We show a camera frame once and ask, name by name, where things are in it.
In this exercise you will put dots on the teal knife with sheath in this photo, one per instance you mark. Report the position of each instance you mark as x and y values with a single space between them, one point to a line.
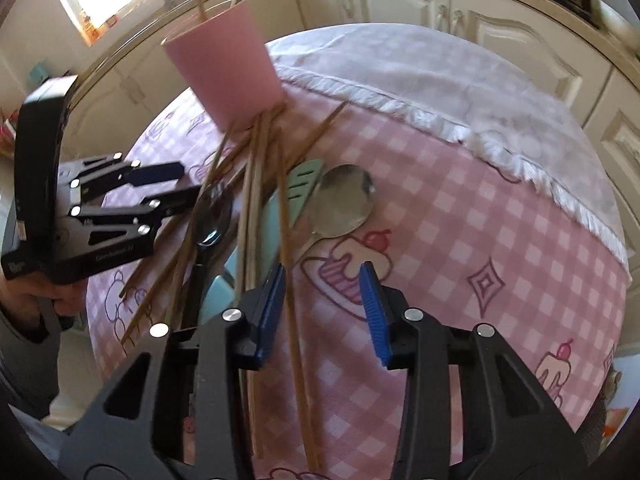
305 175

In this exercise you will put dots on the person's left hand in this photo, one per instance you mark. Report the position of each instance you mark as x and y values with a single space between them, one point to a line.
50 296

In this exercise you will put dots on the grey fringed cloth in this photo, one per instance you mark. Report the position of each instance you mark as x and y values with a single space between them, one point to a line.
400 70

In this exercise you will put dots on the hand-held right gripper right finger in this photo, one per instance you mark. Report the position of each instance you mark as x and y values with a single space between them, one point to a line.
372 310

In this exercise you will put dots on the large metal spoon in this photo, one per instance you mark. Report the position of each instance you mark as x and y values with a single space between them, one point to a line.
340 205

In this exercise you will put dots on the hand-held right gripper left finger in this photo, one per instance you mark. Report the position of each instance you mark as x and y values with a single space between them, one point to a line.
270 310

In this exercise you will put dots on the person's left forearm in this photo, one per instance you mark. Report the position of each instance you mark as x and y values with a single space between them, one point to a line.
25 360

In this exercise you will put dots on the pink cup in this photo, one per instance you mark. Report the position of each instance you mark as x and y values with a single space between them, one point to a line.
225 65

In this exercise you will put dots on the bunch of wooden chopsticks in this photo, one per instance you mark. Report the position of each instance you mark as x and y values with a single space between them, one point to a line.
255 160

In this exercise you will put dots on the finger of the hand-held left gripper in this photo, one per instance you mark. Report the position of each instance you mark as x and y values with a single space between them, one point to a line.
180 201
150 172

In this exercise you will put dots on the pink checked tablecloth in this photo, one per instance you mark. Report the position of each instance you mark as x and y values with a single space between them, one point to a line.
450 260

